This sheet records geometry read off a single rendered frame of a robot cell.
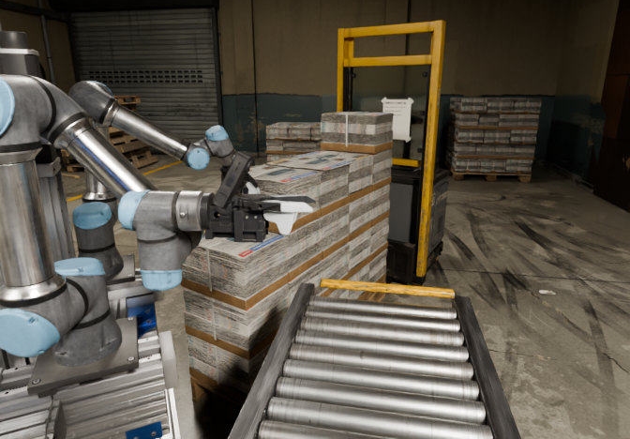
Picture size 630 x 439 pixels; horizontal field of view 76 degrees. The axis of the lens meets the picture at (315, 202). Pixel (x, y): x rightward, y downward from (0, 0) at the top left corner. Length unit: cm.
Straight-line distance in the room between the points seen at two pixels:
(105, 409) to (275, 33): 809
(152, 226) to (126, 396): 55
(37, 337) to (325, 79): 791
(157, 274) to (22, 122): 35
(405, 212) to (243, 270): 186
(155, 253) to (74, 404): 52
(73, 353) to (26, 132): 52
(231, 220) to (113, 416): 66
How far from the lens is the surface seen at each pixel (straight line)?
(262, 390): 99
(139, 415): 126
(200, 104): 929
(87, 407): 123
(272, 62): 878
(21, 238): 93
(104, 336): 116
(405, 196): 317
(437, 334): 120
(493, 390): 106
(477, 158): 697
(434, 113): 287
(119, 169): 95
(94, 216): 154
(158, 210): 79
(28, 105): 90
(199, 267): 178
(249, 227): 75
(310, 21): 867
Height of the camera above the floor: 144
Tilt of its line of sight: 16 degrees down
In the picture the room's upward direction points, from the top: straight up
